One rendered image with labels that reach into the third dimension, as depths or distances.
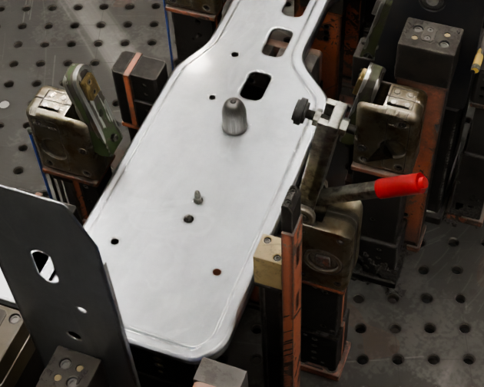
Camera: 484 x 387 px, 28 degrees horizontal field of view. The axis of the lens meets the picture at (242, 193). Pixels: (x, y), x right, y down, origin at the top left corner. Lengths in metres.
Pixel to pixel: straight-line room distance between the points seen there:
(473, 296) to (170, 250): 0.52
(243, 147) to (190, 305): 0.24
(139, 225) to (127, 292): 0.09
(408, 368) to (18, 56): 0.91
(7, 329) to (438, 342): 0.65
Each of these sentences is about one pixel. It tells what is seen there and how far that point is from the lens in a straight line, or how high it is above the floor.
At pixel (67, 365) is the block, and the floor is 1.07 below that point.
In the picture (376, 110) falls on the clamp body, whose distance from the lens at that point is 1.18.
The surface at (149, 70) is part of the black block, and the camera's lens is 1.34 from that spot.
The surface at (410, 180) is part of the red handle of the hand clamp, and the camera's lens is 1.01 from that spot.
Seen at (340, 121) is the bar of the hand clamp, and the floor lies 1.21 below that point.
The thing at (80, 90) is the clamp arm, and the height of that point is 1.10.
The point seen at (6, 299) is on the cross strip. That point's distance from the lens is 1.14.
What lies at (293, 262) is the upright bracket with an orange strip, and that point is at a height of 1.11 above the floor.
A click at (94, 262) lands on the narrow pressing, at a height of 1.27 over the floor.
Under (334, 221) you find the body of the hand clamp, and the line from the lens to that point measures 1.09.
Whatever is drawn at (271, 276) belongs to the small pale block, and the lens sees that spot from 1.06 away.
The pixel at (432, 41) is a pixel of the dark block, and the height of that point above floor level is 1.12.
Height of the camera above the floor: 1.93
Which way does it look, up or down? 52 degrees down
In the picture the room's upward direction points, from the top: 4 degrees counter-clockwise
